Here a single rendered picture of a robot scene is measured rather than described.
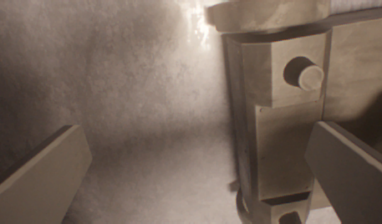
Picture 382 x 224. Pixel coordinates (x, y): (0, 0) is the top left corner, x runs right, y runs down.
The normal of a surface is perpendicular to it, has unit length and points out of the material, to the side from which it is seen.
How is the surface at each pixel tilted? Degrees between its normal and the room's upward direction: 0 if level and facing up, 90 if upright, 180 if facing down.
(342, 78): 0
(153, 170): 0
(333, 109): 0
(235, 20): 49
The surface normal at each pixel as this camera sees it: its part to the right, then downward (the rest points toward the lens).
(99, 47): 0.04, 0.44
